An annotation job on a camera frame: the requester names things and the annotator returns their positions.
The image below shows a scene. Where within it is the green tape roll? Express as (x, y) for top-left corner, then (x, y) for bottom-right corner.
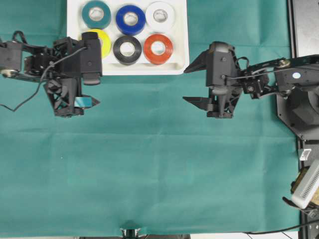
(82, 0), (111, 29)

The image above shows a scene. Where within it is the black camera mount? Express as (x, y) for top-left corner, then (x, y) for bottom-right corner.
(120, 228), (145, 239)

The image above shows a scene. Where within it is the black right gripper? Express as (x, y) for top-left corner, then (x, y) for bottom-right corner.
(182, 42), (269, 119)

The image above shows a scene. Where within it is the black tape roll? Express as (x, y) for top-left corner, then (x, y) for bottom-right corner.
(113, 35), (142, 65)

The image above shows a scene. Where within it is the white perforated box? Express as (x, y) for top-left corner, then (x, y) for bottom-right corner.
(292, 159), (319, 209)

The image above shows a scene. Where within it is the white tape roll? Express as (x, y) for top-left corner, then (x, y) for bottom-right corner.
(145, 1), (175, 33)

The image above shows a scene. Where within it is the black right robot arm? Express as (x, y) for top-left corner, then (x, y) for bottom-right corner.
(184, 41), (319, 140)

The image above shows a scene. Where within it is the white plastic case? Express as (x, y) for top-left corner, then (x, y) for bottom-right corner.
(67, 0), (189, 76)

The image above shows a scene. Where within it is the red tape roll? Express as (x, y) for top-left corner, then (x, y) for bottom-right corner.
(144, 34), (173, 65)

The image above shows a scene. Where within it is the blue tape roll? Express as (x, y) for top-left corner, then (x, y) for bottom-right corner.
(116, 5), (146, 35)

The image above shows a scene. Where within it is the yellow tape roll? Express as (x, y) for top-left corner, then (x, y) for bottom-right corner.
(88, 28), (112, 60)

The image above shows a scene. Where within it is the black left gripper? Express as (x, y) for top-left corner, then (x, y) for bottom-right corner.
(24, 37), (100, 117)

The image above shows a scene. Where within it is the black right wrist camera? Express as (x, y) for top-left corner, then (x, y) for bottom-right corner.
(205, 41), (242, 113)

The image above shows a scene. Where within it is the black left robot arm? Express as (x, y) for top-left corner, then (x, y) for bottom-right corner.
(0, 31), (102, 118)

